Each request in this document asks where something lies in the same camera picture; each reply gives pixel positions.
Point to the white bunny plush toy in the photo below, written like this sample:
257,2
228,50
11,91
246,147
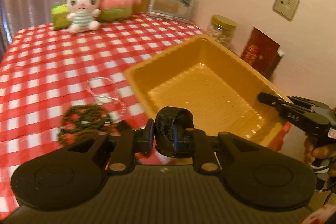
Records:
82,15

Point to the red white checkered tablecloth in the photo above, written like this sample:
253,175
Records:
44,72

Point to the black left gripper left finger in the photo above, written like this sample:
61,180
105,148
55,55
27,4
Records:
130,142

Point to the cashew jar with gold lid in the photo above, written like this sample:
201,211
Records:
221,29

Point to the yellow plastic tray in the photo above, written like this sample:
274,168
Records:
215,85

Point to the sand art picture frame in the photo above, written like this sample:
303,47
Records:
178,10

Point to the dark red gift bag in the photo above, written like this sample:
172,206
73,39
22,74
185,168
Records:
262,53

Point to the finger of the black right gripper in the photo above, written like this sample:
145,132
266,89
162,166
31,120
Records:
302,101
287,110

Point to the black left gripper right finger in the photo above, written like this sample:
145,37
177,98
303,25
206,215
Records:
204,159

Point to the wall power socket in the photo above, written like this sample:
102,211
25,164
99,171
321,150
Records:
286,8

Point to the person right hand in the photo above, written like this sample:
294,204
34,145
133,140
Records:
323,152

